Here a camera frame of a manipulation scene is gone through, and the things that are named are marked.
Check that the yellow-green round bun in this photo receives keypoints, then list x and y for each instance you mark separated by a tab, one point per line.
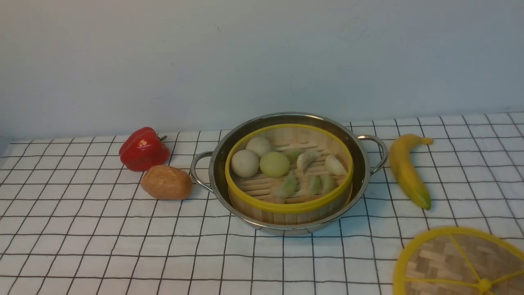
274	164

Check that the yellow banana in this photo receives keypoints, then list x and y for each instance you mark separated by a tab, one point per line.
404	171

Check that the bamboo steamer basket yellow rim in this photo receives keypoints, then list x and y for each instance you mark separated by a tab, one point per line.
253	196

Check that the woven bamboo steamer lid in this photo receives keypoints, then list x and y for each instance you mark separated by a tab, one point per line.
458	261

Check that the white black-grid tablecloth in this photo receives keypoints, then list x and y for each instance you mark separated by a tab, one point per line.
75	222

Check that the brown potato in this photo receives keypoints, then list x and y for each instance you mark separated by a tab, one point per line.
167	183

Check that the green dumpling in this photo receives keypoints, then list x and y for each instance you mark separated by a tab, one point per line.
288	187
315	185
293	154
328	184

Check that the red bell pepper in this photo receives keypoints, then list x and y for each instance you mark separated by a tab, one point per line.
143	150

